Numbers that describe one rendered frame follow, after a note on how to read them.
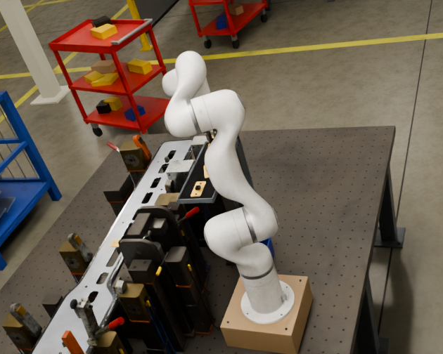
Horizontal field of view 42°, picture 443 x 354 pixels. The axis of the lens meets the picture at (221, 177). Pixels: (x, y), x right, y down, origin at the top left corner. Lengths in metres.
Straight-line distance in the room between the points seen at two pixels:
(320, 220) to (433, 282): 0.87
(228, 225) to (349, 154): 1.21
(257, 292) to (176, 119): 0.66
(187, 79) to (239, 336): 0.91
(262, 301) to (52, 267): 1.18
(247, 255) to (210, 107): 0.51
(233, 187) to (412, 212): 2.00
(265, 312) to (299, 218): 0.64
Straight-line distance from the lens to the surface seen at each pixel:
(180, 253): 1.94
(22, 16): 6.24
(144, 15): 6.92
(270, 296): 1.96
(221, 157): 1.65
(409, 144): 4.10
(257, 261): 1.85
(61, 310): 2.09
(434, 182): 3.76
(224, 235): 1.75
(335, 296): 2.18
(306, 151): 2.92
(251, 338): 2.04
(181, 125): 1.61
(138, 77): 4.76
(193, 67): 1.67
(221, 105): 1.61
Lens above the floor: 2.32
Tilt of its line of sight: 34 degrees down
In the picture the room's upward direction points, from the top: 18 degrees counter-clockwise
